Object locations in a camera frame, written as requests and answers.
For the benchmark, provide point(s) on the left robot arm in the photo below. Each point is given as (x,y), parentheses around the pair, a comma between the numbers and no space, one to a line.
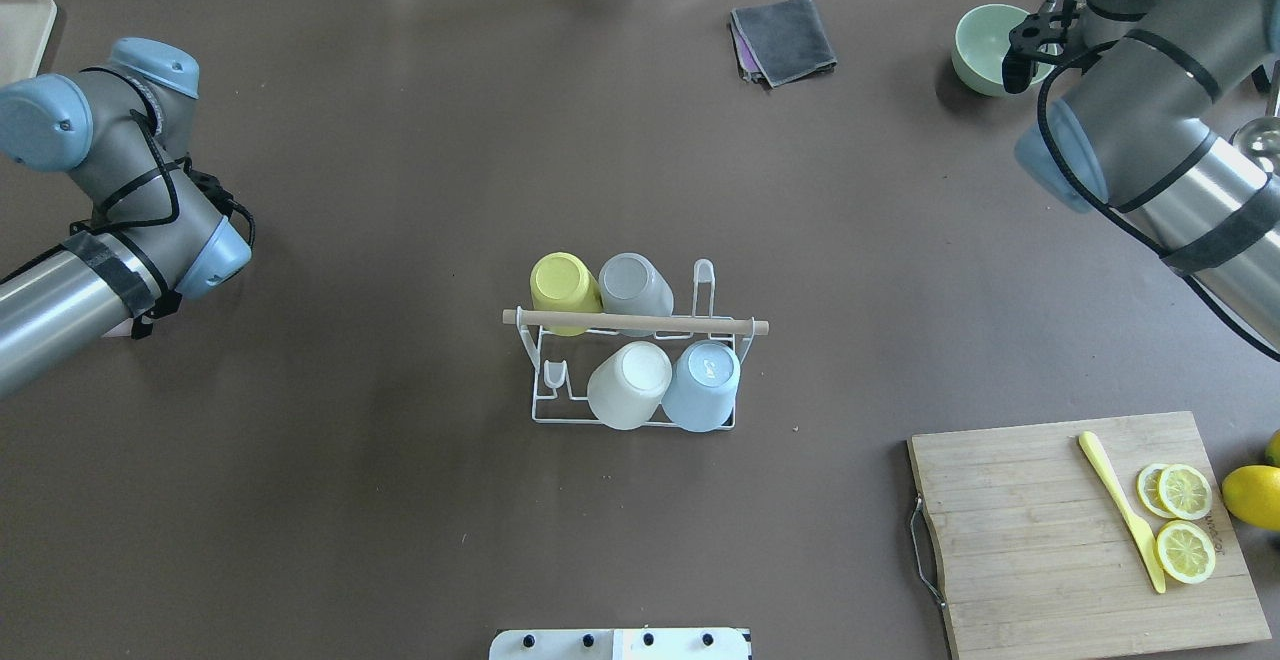
(159,231)

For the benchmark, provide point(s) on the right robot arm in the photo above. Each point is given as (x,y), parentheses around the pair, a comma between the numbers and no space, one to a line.
(1128,139)

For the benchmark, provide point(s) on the grey plastic cup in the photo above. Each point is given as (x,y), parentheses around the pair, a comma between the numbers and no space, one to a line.
(631,285)

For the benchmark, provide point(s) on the yellow plastic cup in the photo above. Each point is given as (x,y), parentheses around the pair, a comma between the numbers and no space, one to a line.
(560,282)

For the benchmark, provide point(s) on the white plastic cup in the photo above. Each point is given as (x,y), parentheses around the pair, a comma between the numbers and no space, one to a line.
(626,389)

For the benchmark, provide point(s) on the light blue plastic cup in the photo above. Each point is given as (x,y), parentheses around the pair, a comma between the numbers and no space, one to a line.
(703,388)

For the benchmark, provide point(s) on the grey folded cloth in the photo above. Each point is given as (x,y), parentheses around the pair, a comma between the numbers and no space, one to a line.
(781,42)

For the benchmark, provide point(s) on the green ceramic bowl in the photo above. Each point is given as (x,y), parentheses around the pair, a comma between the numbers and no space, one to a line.
(981,42)

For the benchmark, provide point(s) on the bamboo cutting board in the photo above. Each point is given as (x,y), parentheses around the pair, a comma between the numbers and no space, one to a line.
(1034,560)

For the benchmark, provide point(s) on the yellow plastic knife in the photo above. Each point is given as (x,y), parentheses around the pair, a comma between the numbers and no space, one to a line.
(1139,529)

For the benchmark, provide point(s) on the lemon slice upper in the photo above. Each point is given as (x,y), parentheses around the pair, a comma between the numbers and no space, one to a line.
(1174,491)

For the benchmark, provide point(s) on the lemon slice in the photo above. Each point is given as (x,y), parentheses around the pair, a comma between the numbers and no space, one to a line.
(1174,491)
(1186,552)

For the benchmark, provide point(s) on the lemon slice lower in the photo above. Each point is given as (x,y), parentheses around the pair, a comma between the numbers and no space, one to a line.
(1186,552)

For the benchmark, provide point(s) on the metal scoop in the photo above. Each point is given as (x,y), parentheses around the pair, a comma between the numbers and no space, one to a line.
(1258,140)

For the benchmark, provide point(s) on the whole yellow lemon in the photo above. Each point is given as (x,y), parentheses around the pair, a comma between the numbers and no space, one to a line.
(1251,494)

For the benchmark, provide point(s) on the beige plastic tray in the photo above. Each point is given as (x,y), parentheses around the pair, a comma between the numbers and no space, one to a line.
(26,27)

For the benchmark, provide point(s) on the white wire cup rack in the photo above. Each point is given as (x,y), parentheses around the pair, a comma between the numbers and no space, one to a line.
(564,348)

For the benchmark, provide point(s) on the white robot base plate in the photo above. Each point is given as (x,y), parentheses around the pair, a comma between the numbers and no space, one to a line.
(623,643)

